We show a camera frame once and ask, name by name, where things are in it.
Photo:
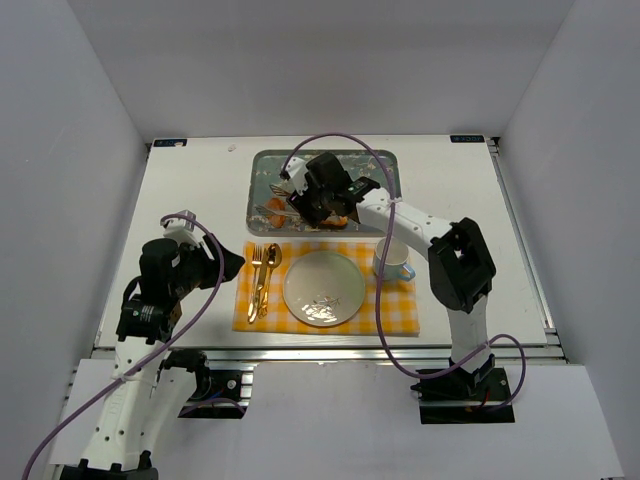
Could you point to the yellow checkered placemat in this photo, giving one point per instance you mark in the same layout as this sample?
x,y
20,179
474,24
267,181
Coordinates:
x,y
398,309

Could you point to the white blue-handled cup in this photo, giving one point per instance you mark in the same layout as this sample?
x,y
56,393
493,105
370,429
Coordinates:
x,y
396,265

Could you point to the gold fork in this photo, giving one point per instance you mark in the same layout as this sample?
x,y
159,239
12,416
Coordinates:
x,y
257,258

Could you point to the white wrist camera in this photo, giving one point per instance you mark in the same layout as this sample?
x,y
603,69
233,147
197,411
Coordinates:
x,y
181,230
294,171

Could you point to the pale green round plate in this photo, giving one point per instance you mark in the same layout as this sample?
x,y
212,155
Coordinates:
x,y
324,289

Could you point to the floral teal serving tray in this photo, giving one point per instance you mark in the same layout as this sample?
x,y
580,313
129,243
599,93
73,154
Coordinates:
x,y
266,170

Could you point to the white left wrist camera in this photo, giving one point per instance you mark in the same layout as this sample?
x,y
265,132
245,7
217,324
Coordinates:
x,y
181,230

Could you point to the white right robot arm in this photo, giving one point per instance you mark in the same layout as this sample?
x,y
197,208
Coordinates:
x,y
461,268

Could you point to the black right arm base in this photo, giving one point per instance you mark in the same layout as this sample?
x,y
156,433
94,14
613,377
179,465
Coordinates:
x,y
449,401

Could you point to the gold spoon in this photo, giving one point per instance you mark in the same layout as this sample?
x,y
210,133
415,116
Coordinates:
x,y
274,260

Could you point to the striped croissant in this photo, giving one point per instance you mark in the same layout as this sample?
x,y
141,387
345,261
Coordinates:
x,y
334,222

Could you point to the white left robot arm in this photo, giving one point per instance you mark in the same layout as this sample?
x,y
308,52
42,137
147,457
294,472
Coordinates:
x,y
152,384

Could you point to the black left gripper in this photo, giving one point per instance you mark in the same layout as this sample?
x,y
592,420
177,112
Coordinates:
x,y
208,265

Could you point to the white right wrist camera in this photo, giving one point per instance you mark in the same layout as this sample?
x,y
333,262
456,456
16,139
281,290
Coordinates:
x,y
294,171

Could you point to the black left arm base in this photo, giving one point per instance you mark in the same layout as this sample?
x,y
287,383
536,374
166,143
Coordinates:
x,y
210,382

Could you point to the blue label left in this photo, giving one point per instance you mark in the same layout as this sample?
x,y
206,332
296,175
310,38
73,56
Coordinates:
x,y
169,143

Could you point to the small brown bread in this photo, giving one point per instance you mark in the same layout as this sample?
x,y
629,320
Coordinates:
x,y
276,204

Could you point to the blue label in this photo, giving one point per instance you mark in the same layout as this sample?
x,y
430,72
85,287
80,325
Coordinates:
x,y
466,138
169,143

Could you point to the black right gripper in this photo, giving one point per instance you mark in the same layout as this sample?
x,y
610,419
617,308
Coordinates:
x,y
304,208

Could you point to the blue label right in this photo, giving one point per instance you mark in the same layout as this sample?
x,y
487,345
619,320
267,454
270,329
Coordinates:
x,y
466,138

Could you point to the metal tongs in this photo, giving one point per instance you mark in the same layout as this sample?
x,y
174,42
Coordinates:
x,y
277,191

